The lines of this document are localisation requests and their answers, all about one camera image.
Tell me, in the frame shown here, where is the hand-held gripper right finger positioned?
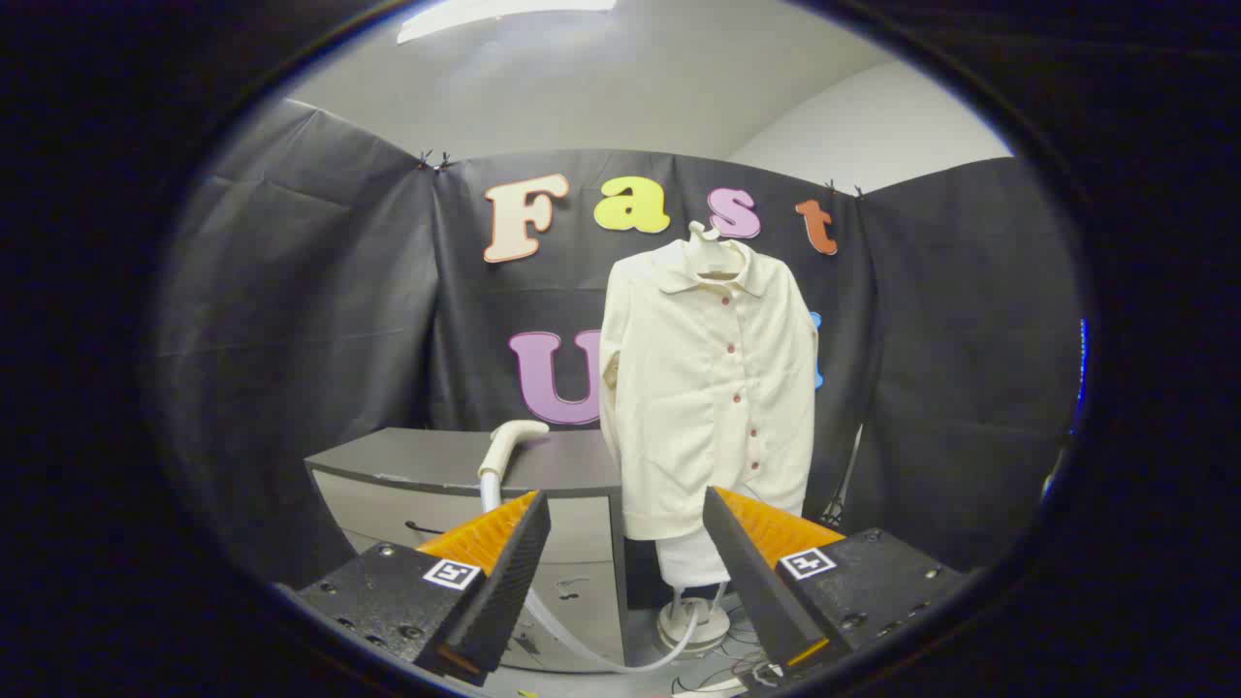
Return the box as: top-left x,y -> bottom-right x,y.
702,485 -> 969,680

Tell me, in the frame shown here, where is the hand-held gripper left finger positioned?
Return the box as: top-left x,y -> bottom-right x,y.
291,490 -> 554,687

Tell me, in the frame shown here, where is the translucent garment steamer hose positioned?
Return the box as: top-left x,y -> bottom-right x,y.
480,470 -> 704,675

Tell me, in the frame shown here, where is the cream button shirt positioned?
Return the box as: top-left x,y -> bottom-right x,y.
598,238 -> 820,541

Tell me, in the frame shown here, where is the white clothes hanger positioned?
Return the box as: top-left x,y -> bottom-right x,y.
686,221 -> 743,282

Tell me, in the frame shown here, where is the white round stand base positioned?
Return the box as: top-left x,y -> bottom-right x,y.
657,582 -> 733,655

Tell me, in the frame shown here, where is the thin black tripod stand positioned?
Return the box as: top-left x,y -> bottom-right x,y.
819,424 -> 864,529

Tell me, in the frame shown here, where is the grey drawer cabinet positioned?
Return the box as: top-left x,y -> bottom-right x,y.
303,427 -> 629,672

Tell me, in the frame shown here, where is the ceiling light panel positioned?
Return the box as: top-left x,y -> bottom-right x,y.
396,0 -> 619,45

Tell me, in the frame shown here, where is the tangle of floor cables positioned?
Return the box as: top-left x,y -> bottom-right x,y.
669,601 -> 786,695

